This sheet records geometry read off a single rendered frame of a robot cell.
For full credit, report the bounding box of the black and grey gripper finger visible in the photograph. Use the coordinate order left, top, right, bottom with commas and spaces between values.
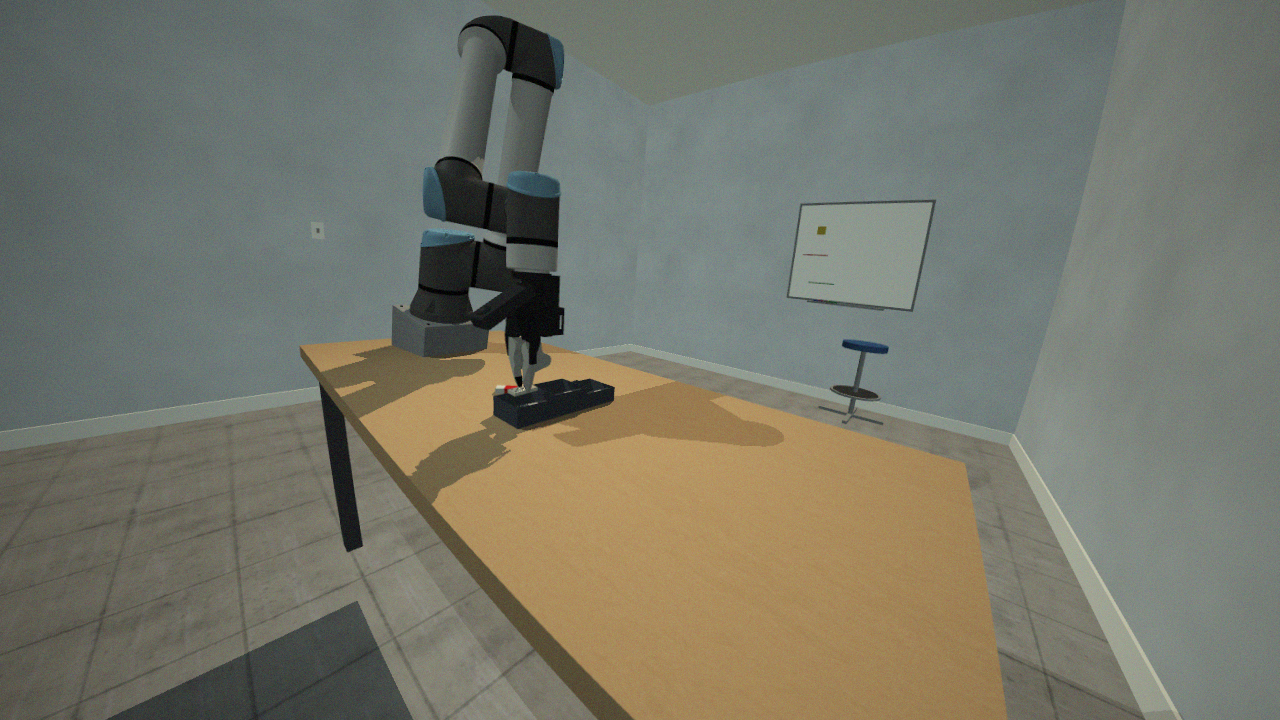
521, 320, 550, 393
506, 324, 526, 387

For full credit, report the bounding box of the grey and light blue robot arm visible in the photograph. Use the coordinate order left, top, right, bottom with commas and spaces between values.
410, 15, 564, 331

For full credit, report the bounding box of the dark grey rack of bins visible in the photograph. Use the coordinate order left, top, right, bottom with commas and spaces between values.
493, 378, 614, 429

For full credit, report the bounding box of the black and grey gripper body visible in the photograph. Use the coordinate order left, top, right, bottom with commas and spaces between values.
506, 272, 564, 340

